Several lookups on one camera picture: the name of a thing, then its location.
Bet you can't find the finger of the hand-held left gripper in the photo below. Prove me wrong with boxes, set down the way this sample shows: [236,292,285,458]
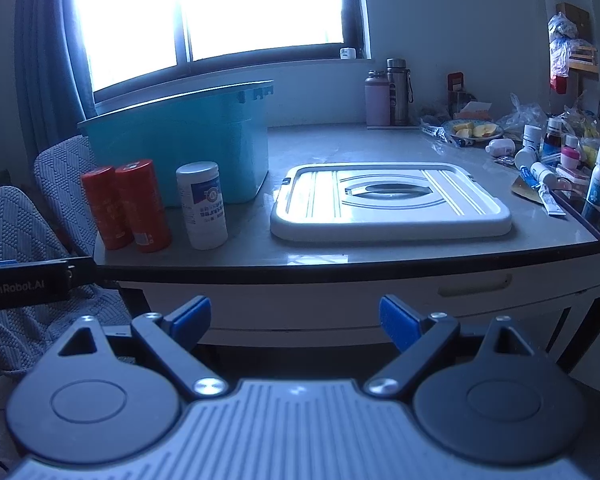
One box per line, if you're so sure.
[0,256,97,313]

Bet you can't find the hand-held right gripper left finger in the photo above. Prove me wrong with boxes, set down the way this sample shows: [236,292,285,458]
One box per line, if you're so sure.
[57,296,229,402]

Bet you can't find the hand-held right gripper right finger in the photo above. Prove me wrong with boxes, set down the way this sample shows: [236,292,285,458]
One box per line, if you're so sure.
[364,295,533,402]

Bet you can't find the white plastic box lid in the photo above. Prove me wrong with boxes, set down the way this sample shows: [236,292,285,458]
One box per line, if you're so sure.
[270,162,512,243]

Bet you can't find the marble desktop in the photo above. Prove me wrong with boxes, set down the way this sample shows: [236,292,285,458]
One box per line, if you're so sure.
[94,124,600,283]

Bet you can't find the grey patterned chair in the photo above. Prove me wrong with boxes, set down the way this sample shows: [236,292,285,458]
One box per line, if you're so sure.
[34,135,103,261]
[0,186,133,378]

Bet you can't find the red cylindrical canister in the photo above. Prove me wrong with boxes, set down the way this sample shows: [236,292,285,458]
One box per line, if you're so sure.
[81,166,135,251]
[115,158,172,253]

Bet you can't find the white cylindrical canister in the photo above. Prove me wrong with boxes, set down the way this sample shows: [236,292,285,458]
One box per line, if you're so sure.
[175,161,229,251]

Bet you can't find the teal plastic storage box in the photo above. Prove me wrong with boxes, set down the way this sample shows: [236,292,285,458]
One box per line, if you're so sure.
[77,80,275,208]

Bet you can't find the gold foil packet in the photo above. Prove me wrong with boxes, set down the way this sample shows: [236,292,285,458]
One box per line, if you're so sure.
[511,176,547,204]

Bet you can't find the black desk leg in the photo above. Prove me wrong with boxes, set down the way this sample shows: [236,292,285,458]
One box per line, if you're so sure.
[554,287,600,377]

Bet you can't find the blue and white wrapped packet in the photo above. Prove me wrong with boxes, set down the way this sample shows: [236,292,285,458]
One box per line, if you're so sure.
[420,122,454,144]

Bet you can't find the plate of apple slices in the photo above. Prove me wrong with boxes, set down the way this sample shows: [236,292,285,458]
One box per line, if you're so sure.
[442,120,504,142]

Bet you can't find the pink water bottle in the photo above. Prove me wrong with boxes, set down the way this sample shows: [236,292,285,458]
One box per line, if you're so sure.
[364,70,392,127]

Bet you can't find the steel thermos bottle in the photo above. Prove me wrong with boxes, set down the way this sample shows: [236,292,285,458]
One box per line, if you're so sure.
[385,58,411,126]

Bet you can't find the white medicine bottle blue label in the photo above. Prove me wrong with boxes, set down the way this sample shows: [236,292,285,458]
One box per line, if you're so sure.
[523,125,544,154]

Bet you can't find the blue curtain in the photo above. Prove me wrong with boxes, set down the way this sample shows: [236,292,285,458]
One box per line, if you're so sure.
[12,0,100,143]

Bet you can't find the red topped dark jar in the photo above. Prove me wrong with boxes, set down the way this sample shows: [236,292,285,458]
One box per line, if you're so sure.
[447,73,477,117]

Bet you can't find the brown syrup bottle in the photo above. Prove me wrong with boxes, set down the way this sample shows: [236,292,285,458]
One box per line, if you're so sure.
[542,117,564,159]

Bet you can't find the pink labelled small bottle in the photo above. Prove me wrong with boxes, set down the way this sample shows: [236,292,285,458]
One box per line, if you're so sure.
[560,135,580,171]

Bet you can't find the clear plastic bag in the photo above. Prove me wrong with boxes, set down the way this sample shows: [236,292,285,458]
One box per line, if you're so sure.
[497,93,549,137]

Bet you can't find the yellow plastic bag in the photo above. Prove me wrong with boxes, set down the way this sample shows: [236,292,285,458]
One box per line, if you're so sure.
[576,105,600,162]

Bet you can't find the window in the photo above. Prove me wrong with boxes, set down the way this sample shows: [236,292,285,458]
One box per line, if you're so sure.
[60,0,372,107]

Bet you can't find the hanging plastic bags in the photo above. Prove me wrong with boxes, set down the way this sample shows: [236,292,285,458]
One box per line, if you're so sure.
[548,12,579,94]

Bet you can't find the wooden wall shelf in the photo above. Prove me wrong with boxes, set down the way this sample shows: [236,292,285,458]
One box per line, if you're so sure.
[555,2,599,80]

